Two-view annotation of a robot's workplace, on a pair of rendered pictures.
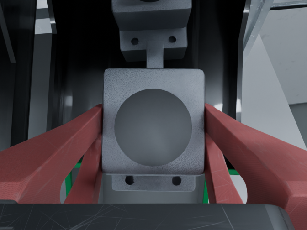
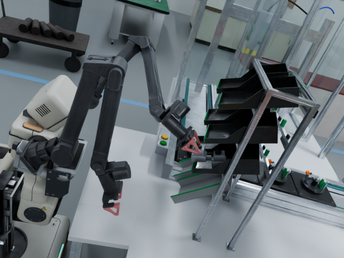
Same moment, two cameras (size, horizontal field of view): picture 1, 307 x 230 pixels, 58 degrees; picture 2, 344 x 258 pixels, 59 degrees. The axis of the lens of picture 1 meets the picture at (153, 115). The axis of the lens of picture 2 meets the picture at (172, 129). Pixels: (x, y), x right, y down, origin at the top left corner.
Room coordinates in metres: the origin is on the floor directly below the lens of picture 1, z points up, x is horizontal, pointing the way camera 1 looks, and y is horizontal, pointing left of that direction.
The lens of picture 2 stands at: (-0.03, -1.11, 1.98)
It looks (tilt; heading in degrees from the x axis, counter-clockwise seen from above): 31 degrees down; 93
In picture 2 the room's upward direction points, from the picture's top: 19 degrees clockwise
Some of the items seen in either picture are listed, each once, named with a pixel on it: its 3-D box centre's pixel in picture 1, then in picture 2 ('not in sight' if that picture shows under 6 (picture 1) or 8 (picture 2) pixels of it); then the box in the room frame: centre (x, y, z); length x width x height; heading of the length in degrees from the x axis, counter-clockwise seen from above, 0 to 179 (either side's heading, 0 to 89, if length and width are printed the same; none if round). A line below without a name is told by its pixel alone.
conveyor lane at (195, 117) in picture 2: not in sight; (198, 136); (0.07, 0.73, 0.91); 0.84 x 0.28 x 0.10; 97
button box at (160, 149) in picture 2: not in sight; (163, 141); (-0.14, 0.49, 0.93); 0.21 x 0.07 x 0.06; 97
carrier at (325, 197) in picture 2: not in sight; (315, 181); (0.83, 0.53, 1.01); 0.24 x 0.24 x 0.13; 7
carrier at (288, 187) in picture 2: not in sight; (278, 171); (0.58, 0.49, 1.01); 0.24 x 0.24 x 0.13; 7
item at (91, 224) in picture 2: not in sight; (152, 180); (-0.11, 0.20, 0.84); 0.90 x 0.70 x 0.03; 104
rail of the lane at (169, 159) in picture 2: not in sight; (174, 130); (-0.10, 0.68, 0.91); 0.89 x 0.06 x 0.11; 97
